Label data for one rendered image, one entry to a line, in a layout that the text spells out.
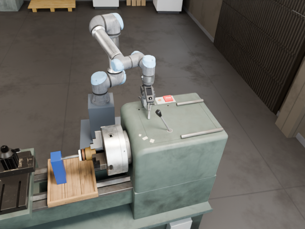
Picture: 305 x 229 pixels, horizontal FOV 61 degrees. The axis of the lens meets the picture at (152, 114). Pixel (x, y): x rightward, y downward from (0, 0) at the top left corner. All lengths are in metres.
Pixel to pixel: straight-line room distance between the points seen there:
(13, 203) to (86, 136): 0.85
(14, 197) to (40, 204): 0.16
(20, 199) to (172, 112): 1.06
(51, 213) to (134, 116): 0.81
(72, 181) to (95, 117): 0.53
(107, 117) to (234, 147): 1.90
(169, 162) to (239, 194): 1.52
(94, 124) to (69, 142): 1.27
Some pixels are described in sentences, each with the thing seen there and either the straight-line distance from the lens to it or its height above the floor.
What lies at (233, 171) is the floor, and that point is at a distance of 3.17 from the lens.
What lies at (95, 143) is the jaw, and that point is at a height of 1.14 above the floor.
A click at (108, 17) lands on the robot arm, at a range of 1.83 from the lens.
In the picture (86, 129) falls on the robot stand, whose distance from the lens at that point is 2.36.
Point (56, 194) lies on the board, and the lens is 1.80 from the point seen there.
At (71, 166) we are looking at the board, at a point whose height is 0.89.
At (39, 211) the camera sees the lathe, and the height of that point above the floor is 0.83.
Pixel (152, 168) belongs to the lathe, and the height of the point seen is 1.09.
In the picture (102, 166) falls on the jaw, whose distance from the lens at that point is 1.60.
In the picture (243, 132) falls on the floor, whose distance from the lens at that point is 3.71.
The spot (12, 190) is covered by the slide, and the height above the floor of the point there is 0.97.
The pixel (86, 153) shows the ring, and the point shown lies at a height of 1.11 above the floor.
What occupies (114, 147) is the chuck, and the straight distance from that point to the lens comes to 1.55.
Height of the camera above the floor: 2.32
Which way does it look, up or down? 39 degrees down
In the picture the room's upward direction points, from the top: 4 degrees clockwise
